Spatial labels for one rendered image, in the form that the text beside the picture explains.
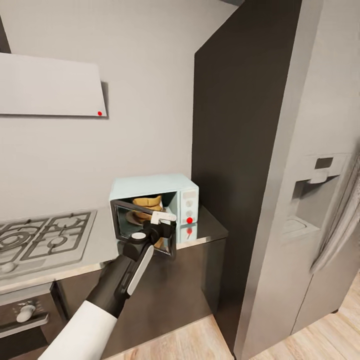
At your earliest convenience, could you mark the popcorn bag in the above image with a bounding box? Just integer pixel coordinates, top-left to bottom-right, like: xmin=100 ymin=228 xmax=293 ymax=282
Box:
xmin=130 ymin=193 xmax=163 ymax=211

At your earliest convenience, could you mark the microwave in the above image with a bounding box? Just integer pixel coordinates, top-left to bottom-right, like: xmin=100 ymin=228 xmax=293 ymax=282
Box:
xmin=109 ymin=173 xmax=200 ymax=262

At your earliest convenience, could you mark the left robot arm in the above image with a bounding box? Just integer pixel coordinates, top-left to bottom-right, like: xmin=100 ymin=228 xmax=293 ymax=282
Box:
xmin=38 ymin=211 xmax=177 ymax=360

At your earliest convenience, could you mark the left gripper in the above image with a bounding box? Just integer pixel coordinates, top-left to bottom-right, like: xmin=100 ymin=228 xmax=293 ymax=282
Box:
xmin=143 ymin=220 xmax=177 ymax=240

